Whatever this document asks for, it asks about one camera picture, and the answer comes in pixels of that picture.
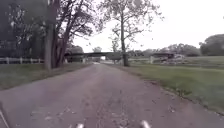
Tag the long dark bridge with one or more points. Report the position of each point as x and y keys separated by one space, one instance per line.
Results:
x=90 y=54

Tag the tall slender tree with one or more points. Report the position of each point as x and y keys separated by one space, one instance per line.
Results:
x=123 y=40

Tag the grey gravel path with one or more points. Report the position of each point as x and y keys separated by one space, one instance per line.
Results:
x=100 y=96

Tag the leaning tree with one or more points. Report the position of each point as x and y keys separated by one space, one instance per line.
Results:
x=62 y=45

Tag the tree with thick trunk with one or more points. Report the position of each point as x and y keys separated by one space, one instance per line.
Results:
x=48 y=43

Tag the robot's own part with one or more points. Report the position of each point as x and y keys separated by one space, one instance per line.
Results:
x=145 y=124
x=79 y=126

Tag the row of distant trees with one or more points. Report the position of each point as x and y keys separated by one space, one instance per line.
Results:
x=180 y=50

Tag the grass verge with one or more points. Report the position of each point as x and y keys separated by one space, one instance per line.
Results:
x=186 y=80

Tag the grass field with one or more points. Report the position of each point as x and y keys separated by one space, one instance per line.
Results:
x=26 y=74

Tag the dark wood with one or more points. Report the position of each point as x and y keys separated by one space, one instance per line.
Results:
x=20 y=30

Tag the clump of trees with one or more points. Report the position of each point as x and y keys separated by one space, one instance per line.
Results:
x=213 y=45

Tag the white rail fence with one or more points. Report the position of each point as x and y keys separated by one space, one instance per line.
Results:
x=20 y=60

